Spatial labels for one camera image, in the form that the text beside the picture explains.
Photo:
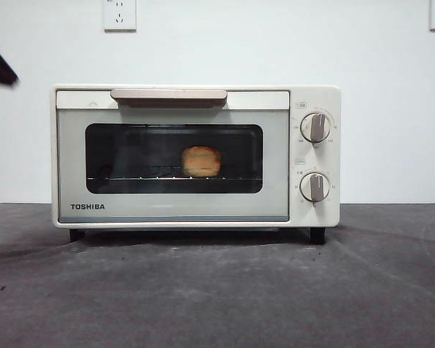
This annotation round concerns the white temperature knob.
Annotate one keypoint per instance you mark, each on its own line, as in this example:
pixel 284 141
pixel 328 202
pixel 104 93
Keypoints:
pixel 315 127

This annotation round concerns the golden bread loaf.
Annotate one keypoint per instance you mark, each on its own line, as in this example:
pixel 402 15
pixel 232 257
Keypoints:
pixel 202 162

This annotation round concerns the white Toshiba toaster oven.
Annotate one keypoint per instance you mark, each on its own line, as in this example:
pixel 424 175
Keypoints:
pixel 330 217

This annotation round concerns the white timer knob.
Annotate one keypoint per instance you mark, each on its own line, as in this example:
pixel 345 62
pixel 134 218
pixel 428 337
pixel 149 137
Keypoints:
pixel 314 186

